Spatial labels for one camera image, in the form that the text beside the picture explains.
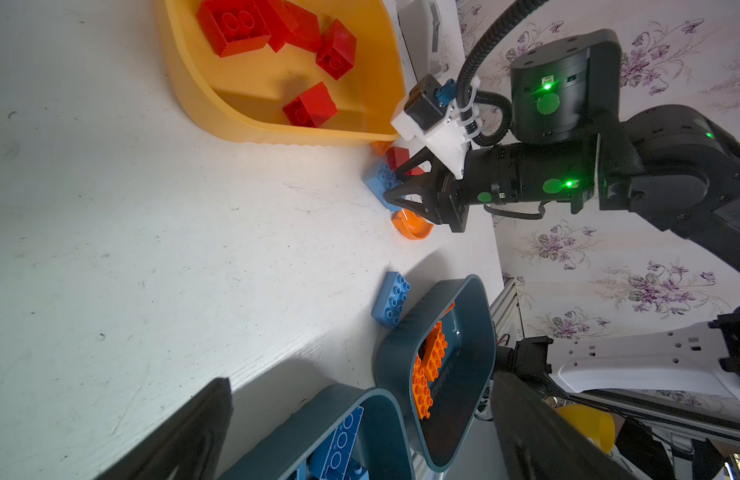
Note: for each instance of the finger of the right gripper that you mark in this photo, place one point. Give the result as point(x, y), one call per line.
point(431, 184)
point(430, 208)

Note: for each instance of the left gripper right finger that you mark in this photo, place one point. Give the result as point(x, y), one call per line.
point(537, 443)

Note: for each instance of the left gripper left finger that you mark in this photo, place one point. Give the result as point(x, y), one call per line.
point(186, 446)

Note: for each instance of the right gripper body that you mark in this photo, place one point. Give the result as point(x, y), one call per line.
point(536, 156)

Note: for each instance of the orange curved lego piece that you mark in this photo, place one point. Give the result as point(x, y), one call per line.
point(411, 225)

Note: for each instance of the large blue lego block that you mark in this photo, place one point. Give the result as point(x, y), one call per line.
point(379, 178)

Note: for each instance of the blue long lego brick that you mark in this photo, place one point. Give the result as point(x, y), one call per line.
point(390, 301)

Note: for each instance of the red lego brick small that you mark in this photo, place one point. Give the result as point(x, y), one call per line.
point(312, 108)

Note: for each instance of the long orange lego plate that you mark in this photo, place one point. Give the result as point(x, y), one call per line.
point(421, 391)

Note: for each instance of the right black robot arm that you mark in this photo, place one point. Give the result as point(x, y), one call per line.
point(669, 164)

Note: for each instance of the red lego right panel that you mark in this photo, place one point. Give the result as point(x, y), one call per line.
point(397, 157)

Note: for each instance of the right teal plastic bin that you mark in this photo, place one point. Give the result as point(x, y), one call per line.
point(461, 306)

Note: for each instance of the teal plastic bin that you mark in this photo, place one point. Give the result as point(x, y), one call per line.
point(381, 450)
point(461, 306)

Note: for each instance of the left teal plastic bin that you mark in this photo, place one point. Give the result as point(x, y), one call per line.
point(381, 450)

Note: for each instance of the yellow plastic bin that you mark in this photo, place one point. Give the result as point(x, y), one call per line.
point(241, 98)

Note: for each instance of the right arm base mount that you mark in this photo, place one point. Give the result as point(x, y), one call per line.
point(703, 358)

